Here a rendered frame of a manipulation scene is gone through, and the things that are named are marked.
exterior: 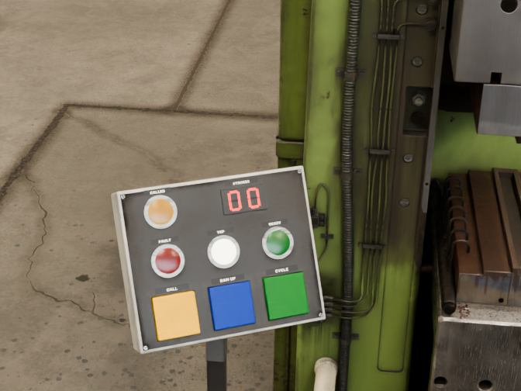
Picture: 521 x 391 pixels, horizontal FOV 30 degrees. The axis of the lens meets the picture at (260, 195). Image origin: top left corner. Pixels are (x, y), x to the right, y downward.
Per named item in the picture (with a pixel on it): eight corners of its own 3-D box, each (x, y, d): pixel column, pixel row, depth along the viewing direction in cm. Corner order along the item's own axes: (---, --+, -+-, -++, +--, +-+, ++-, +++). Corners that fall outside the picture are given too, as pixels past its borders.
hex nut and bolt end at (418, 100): (423, 129, 187) (427, 95, 183) (408, 128, 187) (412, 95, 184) (423, 123, 189) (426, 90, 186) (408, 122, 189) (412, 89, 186)
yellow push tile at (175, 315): (201, 333, 167) (195, 290, 167) (158, 341, 165) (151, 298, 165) (199, 332, 169) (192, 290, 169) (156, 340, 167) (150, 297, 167)
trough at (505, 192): (540, 276, 183) (542, 270, 182) (512, 274, 183) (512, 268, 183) (515, 174, 219) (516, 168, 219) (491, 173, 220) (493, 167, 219)
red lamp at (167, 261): (180, 277, 166) (179, 255, 164) (153, 275, 167) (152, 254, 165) (183, 267, 169) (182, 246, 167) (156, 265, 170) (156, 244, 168)
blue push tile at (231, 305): (256, 323, 170) (249, 281, 170) (215, 331, 168) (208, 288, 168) (253, 322, 172) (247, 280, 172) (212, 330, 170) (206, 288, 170)
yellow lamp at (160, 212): (172, 228, 166) (171, 205, 164) (146, 226, 167) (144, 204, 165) (176, 219, 169) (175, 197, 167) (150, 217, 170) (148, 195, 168)
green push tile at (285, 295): (309, 313, 173) (303, 271, 173) (269, 320, 171) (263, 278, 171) (306, 312, 175) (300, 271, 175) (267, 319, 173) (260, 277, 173)
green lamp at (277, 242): (289, 258, 172) (290, 237, 170) (263, 257, 173) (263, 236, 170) (291, 249, 175) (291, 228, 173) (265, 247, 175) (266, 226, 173)
